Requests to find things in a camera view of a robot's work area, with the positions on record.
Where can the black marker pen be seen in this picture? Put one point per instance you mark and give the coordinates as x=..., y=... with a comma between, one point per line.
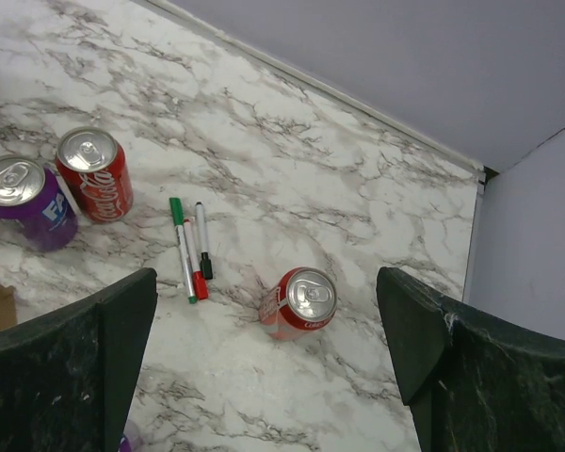
x=205, y=262

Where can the purple Fanta can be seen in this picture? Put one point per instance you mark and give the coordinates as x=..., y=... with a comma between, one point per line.
x=33, y=204

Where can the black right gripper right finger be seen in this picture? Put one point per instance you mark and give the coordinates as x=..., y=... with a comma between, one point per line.
x=472, y=381

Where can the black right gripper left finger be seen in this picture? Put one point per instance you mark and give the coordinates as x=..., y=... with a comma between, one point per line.
x=67, y=378

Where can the upright red Coca-Cola can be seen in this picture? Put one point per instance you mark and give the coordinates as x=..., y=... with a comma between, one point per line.
x=93, y=166

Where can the red coca-cola can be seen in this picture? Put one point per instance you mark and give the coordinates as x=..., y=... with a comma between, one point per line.
x=304, y=300
x=93, y=166

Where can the green marker pen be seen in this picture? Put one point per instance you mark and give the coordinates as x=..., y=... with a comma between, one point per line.
x=177, y=214

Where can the red marker pen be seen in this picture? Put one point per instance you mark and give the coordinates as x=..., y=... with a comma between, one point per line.
x=197, y=277

